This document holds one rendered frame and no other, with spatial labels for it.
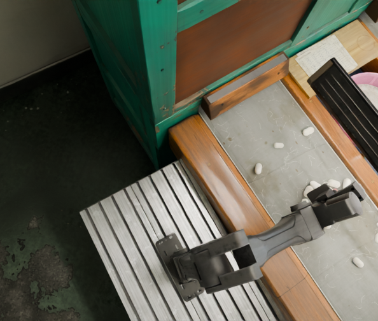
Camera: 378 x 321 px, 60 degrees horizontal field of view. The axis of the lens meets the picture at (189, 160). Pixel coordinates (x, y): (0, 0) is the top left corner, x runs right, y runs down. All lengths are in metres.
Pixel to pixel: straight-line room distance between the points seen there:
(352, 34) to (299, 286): 0.85
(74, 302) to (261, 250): 1.29
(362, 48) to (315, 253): 0.71
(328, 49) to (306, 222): 0.68
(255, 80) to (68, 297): 1.34
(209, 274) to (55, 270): 1.25
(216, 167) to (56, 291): 1.12
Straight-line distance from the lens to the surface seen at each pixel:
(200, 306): 1.08
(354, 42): 1.32
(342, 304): 1.12
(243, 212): 1.00
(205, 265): 0.66
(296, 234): 0.74
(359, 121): 0.81
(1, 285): 1.93
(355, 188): 0.87
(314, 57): 1.23
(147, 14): 0.56
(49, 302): 1.85
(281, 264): 1.02
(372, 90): 1.32
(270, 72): 1.06
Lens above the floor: 1.74
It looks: 75 degrees down
